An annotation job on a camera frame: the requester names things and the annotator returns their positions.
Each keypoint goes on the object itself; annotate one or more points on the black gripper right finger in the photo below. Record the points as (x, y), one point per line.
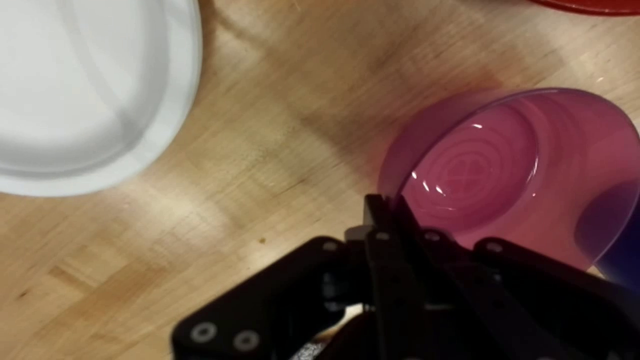
(521, 306)

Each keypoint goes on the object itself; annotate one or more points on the red plate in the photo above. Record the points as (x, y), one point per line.
(592, 4)

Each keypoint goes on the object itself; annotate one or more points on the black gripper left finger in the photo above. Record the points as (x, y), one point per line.
(300, 313)

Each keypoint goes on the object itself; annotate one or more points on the white paper plate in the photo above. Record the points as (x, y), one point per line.
(81, 86)

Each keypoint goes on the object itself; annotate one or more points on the pink translucent bowl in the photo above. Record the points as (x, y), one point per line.
(493, 166)

